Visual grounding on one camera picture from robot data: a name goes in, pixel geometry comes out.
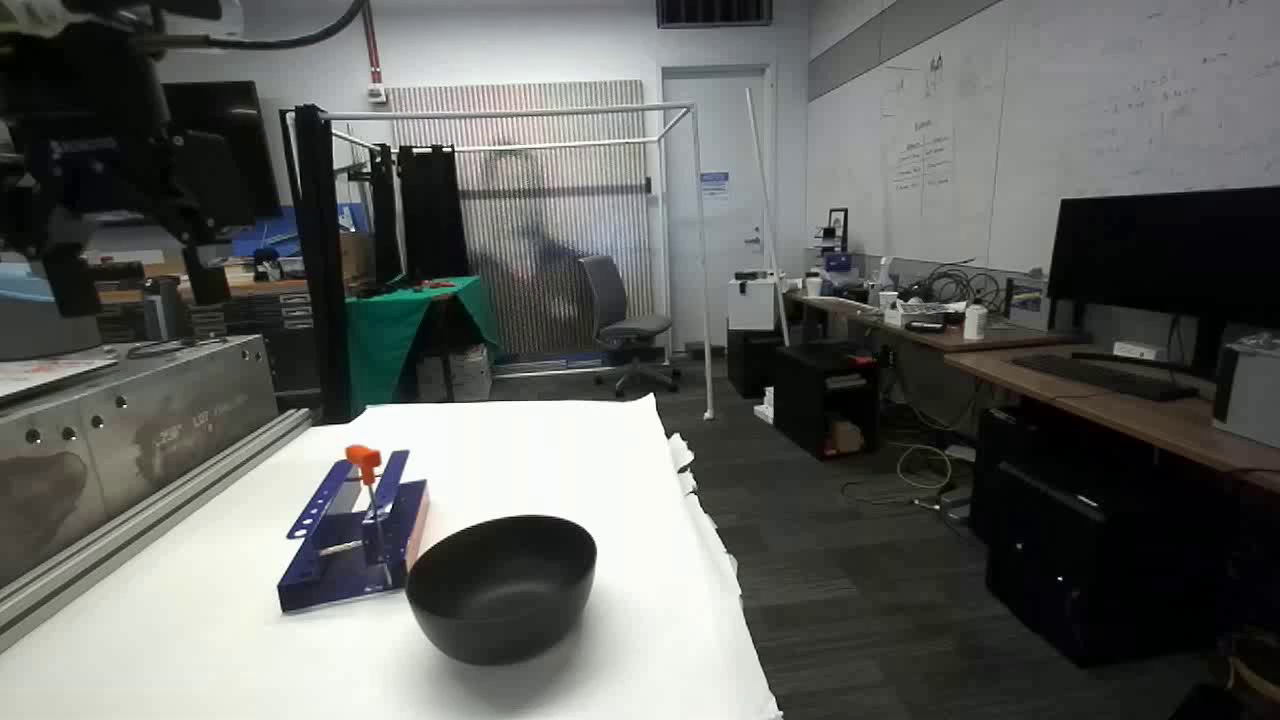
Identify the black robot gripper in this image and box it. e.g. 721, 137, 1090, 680
5, 18, 227, 316

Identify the black panel behind post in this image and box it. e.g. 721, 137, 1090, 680
398, 142, 470, 278

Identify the grey office chair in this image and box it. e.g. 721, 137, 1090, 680
585, 257, 682, 398

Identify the black box on floor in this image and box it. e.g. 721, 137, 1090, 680
773, 345, 879, 456

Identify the grey box on desk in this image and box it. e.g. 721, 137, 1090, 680
1214, 331, 1280, 448

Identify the wooden desk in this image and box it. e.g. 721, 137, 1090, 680
799, 297, 1280, 495

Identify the orange handled tool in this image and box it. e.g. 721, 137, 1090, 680
346, 442, 386, 488

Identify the black keyboard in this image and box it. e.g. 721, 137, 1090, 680
1012, 357, 1197, 398

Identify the white table cover sheet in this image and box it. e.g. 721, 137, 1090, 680
0, 396, 785, 720

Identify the black under-desk cabinet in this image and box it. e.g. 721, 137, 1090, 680
971, 405, 1277, 662

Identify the grey metal rail base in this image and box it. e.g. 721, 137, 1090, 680
0, 336, 309, 648

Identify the white door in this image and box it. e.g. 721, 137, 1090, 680
666, 68, 773, 347

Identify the blue tool holder rack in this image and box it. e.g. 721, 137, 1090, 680
278, 452, 430, 612

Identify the black computer monitor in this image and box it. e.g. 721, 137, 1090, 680
1047, 189, 1280, 369

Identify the white pipe frame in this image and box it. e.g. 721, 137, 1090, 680
320, 104, 715, 420

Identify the white cup on desk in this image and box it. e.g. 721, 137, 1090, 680
961, 304, 990, 345

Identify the black bowl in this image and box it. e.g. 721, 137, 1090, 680
408, 517, 597, 662

